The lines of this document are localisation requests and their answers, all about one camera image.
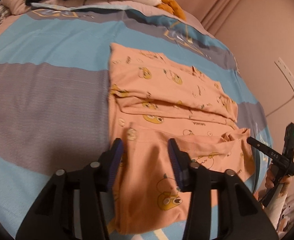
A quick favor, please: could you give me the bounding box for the pink cartoon print baby garment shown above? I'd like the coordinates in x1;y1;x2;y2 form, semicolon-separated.
109;43;255;235

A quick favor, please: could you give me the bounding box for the person's right hand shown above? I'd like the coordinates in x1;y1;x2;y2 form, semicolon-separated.
265;165;292;196

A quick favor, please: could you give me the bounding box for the pink curtain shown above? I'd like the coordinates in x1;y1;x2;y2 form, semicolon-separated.
164;0;263;37

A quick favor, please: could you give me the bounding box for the blue grey patterned duvet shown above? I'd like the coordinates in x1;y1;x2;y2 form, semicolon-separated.
0;4;272;239

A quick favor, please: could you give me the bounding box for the orange plush toy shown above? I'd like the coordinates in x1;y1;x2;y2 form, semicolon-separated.
157;0;187;21

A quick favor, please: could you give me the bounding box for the white power cable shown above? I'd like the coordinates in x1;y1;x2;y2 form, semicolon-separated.
265;93;294;118

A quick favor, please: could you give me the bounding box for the white wall power strip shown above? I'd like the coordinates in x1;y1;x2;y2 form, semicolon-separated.
275;57;294;92

